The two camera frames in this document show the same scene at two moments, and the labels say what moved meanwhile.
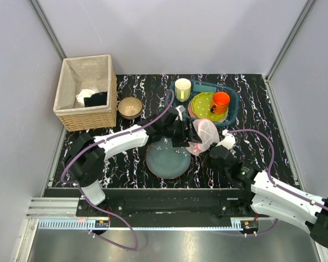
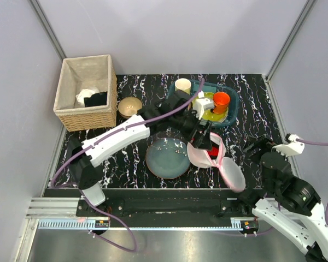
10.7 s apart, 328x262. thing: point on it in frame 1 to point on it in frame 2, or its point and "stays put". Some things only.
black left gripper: x=182 y=141 to x=200 y=139
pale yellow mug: x=182 y=89 stays put
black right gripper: x=208 y=156 to x=263 y=143
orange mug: x=220 y=102 stays put
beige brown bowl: x=130 y=107 stays put
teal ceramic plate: x=165 y=161 stays put
